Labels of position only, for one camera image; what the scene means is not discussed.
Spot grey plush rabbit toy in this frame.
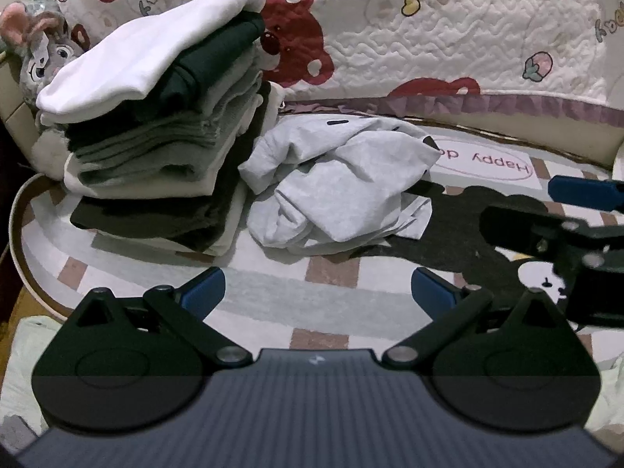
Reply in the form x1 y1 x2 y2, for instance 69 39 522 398
0 0 83 105

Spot white fluffy cloth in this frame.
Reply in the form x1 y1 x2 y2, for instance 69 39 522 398
30 129 76 183

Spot beige bed frame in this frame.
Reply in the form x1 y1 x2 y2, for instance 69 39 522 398
400 112 624 171

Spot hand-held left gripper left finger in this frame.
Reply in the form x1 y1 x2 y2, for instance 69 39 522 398
63 267 253 367

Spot grey printed T-shirt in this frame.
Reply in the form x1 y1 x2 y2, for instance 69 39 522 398
238 113 442 257

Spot bear print quilt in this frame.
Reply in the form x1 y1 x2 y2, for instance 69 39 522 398
49 0 624 128

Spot stack of folded clothes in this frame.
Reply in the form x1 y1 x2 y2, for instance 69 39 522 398
35 0 284 257

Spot black and white plush toy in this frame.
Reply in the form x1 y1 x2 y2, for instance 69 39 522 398
253 80 288 130

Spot pale green garment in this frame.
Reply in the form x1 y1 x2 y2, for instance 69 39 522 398
0 314 64 432

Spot curved beige headboard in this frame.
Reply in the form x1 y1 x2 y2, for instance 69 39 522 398
0 53 42 128

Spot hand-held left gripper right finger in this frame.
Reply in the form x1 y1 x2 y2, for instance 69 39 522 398
381 268 571 369

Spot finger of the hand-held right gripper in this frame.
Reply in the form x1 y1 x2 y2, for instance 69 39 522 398
548 175 624 211
480 205 624 274

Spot checkered mat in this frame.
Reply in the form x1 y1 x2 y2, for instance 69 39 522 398
10 117 624 352

